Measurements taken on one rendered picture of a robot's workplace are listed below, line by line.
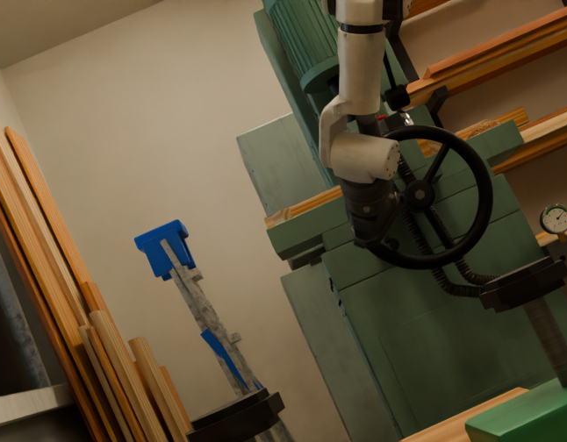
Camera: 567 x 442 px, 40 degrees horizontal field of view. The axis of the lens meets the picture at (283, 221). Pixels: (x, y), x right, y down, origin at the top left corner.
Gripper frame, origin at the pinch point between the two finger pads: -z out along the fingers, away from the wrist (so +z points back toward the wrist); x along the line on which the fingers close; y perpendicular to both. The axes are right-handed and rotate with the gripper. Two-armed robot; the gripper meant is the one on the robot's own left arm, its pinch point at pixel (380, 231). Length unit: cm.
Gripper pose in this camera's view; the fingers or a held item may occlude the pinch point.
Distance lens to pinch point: 147.4
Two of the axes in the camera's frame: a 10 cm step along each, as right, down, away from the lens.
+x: 5.2, -7.7, 3.8
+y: -8.2, -3.1, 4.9
